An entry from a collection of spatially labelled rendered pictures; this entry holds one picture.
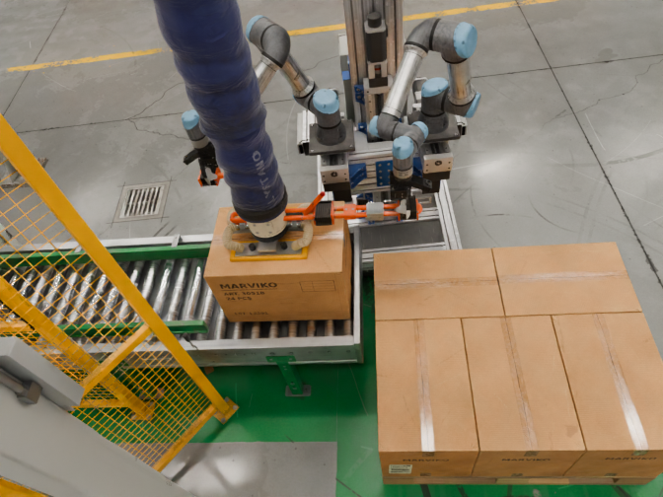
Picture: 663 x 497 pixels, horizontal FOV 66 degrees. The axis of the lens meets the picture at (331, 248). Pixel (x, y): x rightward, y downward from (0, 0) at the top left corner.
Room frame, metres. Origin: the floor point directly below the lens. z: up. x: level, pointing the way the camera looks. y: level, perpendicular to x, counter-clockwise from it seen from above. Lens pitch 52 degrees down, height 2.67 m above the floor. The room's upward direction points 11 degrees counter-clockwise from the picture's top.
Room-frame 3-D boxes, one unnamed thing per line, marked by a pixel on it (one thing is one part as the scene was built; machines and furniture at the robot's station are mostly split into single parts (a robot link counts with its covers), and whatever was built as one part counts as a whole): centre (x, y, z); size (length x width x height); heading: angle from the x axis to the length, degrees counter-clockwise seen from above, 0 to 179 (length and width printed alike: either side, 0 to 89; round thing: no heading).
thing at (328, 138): (1.97, -0.11, 1.09); 0.15 x 0.15 x 0.10
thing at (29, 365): (0.64, 0.81, 1.62); 0.20 x 0.05 x 0.30; 79
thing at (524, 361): (0.98, -0.71, 0.34); 1.20 x 1.00 x 0.40; 79
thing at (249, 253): (1.39, 0.27, 0.97); 0.34 x 0.10 x 0.05; 79
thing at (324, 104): (1.97, -0.10, 1.20); 0.13 x 0.12 x 0.14; 29
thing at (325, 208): (1.44, 0.00, 1.08); 0.10 x 0.08 x 0.06; 169
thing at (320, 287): (1.47, 0.23, 0.75); 0.60 x 0.40 x 0.40; 79
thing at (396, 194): (1.38, -0.32, 1.22); 0.09 x 0.08 x 0.12; 79
